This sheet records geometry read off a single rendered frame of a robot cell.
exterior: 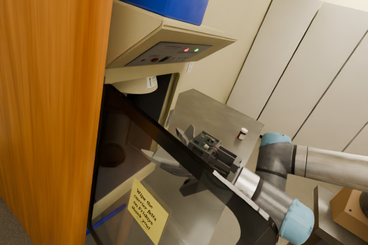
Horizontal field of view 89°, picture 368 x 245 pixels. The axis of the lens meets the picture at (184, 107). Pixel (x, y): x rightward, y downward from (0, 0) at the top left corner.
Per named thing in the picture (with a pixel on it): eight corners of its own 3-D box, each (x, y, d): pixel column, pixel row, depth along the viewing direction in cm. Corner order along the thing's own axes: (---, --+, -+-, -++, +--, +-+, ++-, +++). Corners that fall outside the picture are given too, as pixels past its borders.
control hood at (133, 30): (91, 64, 29) (97, -7, 25) (190, 58, 56) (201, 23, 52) (145, 95, 25) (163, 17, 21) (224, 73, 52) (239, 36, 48)
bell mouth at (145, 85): (76, 69, 48) (77, 48, 46) (128, 65, 63) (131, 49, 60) (124, 100, 42) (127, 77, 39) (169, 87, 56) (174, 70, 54)
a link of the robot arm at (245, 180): (247, 192, 44) (238, 217, 37) (230, 181, 46) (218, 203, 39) (262, 170, 41) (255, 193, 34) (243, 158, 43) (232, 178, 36)
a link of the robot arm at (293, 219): (289, 242, 39) (306, 256, 31) (240, 207, 43) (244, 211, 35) (304, 207, 40) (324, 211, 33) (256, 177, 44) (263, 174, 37)
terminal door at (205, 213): (88, 221, 48) (105, 79, 31) (167, 360, 33) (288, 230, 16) (85, 223, 47) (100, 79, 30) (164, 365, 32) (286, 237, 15)
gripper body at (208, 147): (201, 128, 46) (246, 155, 42) (190, 153, 50) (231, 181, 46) (185, 140, 40) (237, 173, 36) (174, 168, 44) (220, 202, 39)
